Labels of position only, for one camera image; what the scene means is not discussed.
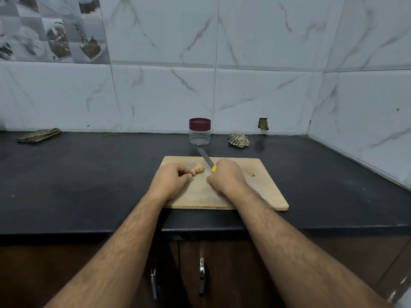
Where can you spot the person's right hand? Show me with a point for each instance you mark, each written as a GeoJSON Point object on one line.
{"type": "Point", "coordinates": [227, 177]}

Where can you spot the person's left hand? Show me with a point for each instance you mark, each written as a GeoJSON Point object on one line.
{"type": "Point", "coordinates": [168, 182]}

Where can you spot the black countertop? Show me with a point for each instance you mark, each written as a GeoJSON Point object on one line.
{"type": "Point", "coordinates": [70, 182]}

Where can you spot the person's left forearm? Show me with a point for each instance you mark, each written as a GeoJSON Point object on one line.
{"type": "Point", "coordinates": [115, 256]}

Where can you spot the decorative picture tiles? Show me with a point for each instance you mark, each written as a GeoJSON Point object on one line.
{"type": "Point", "coordinates": [51, 28]}

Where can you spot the person's right forearm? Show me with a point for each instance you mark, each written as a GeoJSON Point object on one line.
{"type": "Point", "coordinates": [302, 253]}

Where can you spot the folded green cloth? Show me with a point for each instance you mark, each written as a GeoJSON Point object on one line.
{"type": "Point", "coordinates": [38, 135]}

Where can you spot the clear jar maroon lid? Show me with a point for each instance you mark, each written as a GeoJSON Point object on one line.
{"type": "Point", "coordinates": [200, 138]}

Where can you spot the brown wooden cabinet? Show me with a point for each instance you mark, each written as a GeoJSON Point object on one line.
{"type": "Point", "coordinates": [64, 272]}

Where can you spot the crumpled patterned cloth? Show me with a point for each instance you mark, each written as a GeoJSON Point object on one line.
{"type": "Point", "coordinates": [239, 141]}

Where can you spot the beige ginger root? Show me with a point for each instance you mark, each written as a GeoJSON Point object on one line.
{"type": "Point", "coordinates": [197, 169]}

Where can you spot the wooden cutting board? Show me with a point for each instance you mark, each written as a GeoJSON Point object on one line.
{"type": "Point", "coordinates": [266, 192]}

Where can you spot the small ginger peel scraps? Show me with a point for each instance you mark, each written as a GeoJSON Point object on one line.
{"type": "Point", "coordinates": [251, 173]}

